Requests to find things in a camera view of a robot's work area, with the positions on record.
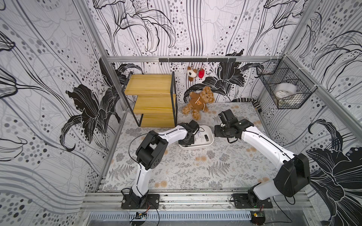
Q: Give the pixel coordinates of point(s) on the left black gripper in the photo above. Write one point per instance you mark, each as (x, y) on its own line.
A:
(190, 141)

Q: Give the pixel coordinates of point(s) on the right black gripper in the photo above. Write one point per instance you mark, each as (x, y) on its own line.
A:
(222, 131)

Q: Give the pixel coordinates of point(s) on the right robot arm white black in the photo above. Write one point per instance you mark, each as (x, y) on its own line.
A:
(293, 169)

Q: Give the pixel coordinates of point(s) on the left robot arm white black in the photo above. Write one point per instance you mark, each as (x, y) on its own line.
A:
(152, 149)

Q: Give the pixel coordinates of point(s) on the white plastic storage box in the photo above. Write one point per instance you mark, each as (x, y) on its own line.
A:
(205, 130)

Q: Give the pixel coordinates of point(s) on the brown teddy bear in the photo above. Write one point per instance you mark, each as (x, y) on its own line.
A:
(198, 103)

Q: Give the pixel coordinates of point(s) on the striped fabric piece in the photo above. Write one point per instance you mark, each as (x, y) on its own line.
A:
(254, 102)

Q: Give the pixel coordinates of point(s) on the small hanging plush dog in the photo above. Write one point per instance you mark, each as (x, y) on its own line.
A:
(191, 73)

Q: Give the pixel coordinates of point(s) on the red hanging plush toy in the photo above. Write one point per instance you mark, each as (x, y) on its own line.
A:
(201, 73)

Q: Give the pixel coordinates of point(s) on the white tape roll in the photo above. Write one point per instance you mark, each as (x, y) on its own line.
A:
(284, 90)

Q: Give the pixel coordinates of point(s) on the small black electronics module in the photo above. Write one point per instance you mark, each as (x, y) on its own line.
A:
(258, 218)

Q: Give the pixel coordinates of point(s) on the small circuit board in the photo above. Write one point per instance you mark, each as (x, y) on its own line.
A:
(141, 216)

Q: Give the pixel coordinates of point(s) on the wooden shelf black metal frame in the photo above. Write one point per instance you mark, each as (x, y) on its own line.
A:
(152, 99)

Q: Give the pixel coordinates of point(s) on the black wire basket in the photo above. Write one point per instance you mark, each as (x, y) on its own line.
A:
(276, 71)

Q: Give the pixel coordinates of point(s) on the black hook rail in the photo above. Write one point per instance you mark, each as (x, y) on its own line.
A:
(194, 59)

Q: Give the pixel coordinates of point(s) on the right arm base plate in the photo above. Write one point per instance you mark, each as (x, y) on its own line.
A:
(245, 201)

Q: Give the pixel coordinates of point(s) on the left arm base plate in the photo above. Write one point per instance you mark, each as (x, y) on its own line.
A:
(133, 202)

